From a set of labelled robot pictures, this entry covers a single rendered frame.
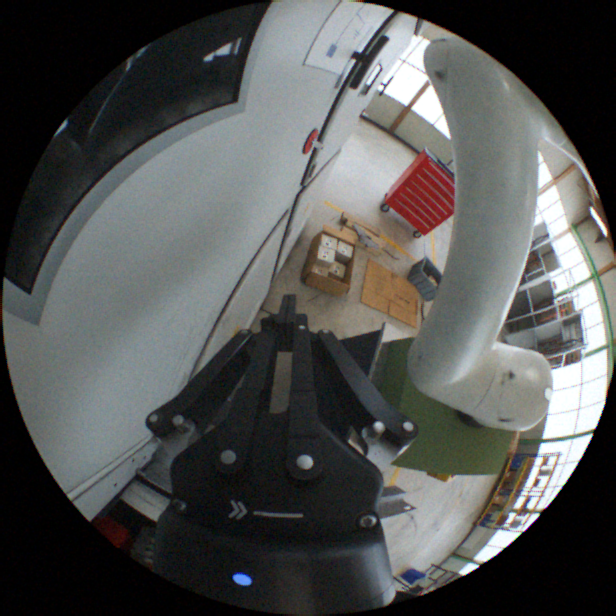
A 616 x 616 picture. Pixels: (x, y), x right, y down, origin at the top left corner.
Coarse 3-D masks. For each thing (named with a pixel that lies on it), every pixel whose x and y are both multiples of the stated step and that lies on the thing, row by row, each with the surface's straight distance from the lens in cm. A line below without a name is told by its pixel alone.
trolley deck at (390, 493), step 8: (160, 448) 46; (160, 456) 46; (168, 456) 45; (168, 464) 47; (384, 488) 69; (392, 488) 71; (400, 488) 73; (384, 496) 64; (392, 496) 67; (400, 496) 71; (384, 520) 75
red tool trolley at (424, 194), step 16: (416, 160) 248; (432, 160) 217; (400, 176) 266; (416, 176) 221; (432, 176) 220; (448, 176) 223; (400, 192) 230; (416, 192) 228; (432, 192) 228; (448, 192) 228; (384, 208) 246; (400, 208) 238; (416, 208) 237; (432, 208) 237; (448, 208) 237; (416, 224) 248; (432, 224) 247
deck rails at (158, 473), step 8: (152, 464) 46; (160, 464) 47; (144, 472) 44; (152, 472) 44; (160, 472) 45; (168, 472) 46; (152, 480) 43; (160, 480) 43; (168, 480) 44; (168, 488) 42; (384, 504) 66; (392, 504) 68; (400, 504) 69; (408, 504) 71; (384, 512) 62; (392, 512) 63; (400, 512) 65
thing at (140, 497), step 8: (136, 480) 46; (128, 488) 44; (136, 488) 44; (144, 488) 45; (128, 496) 42; (136, 496) 43; (144, 496) 43; (152, 496) 44; (160, 496) 44; (136, 504) 41; (144, 504) 42; (152, 504) 42; (160, 504) 43; (144, 512) 41; (152, 512) 41; (160, 512) 42
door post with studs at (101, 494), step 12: (156, 444) 45; (132, 456) 36; (144, 456) 41; (120, 468) 34; (132, 468) 38; (108, 480) 32; (120, 480) 36; (96, 492) 30; (108, 492) 34; (84, 504) 29; (96, 504) 32
